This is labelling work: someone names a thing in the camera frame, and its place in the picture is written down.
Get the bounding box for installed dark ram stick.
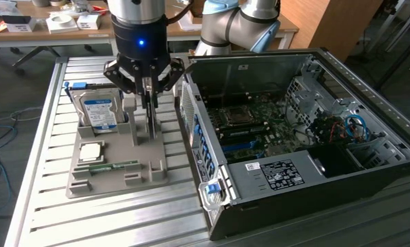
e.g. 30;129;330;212
221;125;266;137

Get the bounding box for blue floor cable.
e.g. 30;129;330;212
0;113;18;219

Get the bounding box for brown cardboard box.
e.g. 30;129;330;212
189;0;206;19

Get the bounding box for green gpu card black fan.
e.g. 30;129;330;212
145;78;161;142

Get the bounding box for white box black lid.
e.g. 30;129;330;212
2;15;38;33

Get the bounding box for silver cpu chip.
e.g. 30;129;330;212
79;144;105;161

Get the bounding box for green ram stick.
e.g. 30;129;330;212
87;160;139;172

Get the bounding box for red orange wire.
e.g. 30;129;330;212
330;120;346;142

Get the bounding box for blue case latch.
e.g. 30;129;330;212
206;181;221;196

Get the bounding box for white paper stack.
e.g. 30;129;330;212
177;15;204;32

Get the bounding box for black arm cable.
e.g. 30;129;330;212
165;0;197;24

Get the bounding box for clear plastic bags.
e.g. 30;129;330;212
0;0;19;16

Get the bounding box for wooden desk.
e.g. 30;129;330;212
0;0;301;56

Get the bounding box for wooden cabinet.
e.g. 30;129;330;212
280;0;386;62

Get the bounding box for grey power supply unit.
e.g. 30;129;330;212
225;150;326;201

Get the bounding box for white floor cable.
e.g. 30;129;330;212
0;107;43;122

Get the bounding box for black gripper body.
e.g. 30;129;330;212
110;12;170;78

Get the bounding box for blue sata wire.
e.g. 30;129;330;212
344;114;372;143

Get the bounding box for hard disk blue caddy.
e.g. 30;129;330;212
63;81;126;134

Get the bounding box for white box with tape roll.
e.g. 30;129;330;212
46;14;79;34

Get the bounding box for green motherboard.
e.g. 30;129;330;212
205;95;316;164

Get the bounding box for metal cpu socket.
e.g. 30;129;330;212
225;107;256;124

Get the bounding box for grey parts rack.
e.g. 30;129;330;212
66;97;171;199

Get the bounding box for small white labelled box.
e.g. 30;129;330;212
77;14;102;30

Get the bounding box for black open pc case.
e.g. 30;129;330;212
173;47;410;241

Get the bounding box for blue expansion slot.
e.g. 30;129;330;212
224;140;256;152

